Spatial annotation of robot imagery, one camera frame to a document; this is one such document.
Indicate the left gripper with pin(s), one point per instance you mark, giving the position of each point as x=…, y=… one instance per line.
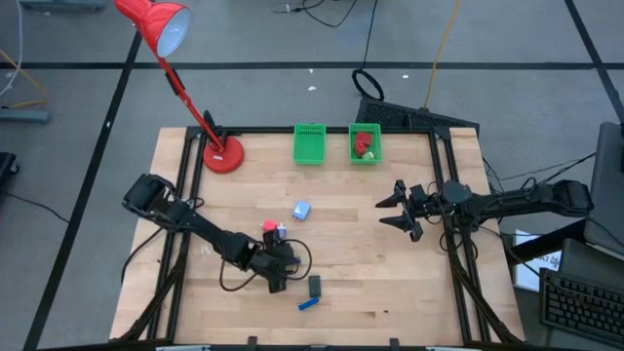
x=275, y=273

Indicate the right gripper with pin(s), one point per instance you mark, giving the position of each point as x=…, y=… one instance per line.
x=417, y=233

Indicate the small purple plug adapter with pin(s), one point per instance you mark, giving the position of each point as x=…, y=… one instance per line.
x=282, y=233

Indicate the black rectangular device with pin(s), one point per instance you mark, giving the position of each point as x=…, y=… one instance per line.
x=315, y=286

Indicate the blue rectangular stick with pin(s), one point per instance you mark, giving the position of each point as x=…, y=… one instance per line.
x=308, y=303

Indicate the red rectangular block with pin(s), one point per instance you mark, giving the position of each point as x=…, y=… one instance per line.
x=269, y=225

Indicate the light blue power adapter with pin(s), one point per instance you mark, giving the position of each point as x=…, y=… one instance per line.
x=301, y=210

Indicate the red stapler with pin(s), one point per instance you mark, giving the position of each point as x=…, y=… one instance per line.
x=362, y=143

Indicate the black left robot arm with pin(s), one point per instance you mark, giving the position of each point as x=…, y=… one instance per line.
x=205, y=229

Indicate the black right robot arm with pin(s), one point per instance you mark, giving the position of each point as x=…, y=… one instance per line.
x=512, y=200

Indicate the green plastic basket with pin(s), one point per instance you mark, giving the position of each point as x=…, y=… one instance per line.
x=376, y=141
x=309, y=146

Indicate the black perforated floor mat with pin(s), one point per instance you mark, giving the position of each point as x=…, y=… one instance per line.
x=404, y=117

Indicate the silver aluminium bar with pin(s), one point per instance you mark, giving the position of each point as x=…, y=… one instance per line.
x=183, y=348
x=453, y=348

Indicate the red desk lamp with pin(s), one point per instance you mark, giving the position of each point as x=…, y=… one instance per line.
x=224, y=155

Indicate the white paper sheet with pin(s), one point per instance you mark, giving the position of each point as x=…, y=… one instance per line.
x=529, y=278

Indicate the black computer keyboard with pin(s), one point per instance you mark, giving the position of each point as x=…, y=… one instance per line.
x=585, y=307

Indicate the large computer monitor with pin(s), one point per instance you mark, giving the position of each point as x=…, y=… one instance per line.
x=607, y=170

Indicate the black floor object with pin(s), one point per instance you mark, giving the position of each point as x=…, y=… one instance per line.
x=7, y=163

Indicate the grey floor base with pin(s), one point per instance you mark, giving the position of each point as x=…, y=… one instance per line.
x=24, y=116
x=63, y=5

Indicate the black aluminium table frame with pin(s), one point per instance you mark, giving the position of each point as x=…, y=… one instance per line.
x=263, y=130

